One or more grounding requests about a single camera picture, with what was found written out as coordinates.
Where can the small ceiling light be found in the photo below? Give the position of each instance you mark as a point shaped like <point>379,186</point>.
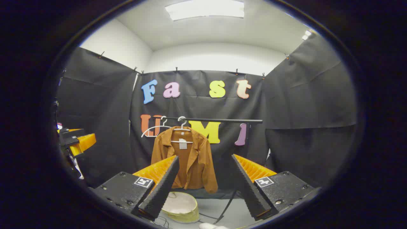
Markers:
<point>306,35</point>

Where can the row of black clips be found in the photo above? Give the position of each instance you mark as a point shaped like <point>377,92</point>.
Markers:
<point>176,69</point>

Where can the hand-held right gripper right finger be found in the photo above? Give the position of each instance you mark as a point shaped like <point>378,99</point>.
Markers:
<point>249,190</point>

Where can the white laundry hamper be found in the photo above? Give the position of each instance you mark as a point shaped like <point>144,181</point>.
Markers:
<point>181,206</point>

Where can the black backdrop cloth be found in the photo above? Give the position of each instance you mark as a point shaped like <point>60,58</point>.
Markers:
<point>197,105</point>
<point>101,105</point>
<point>311,105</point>

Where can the large ceiling light panel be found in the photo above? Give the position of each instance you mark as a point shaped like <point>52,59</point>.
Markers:
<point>205,9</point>

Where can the brown shirt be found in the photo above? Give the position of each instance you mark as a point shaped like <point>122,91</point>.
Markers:
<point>200,159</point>

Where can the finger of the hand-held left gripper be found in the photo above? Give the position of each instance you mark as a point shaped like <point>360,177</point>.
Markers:
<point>73,133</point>
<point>86,142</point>

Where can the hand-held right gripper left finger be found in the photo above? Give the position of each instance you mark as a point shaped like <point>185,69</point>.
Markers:
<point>165,187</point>

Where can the white plastic hanger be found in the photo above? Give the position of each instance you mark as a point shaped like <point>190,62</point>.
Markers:
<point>174,141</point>
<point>155,127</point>

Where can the black clothes rack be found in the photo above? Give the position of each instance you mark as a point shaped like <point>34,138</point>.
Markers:
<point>222,120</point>

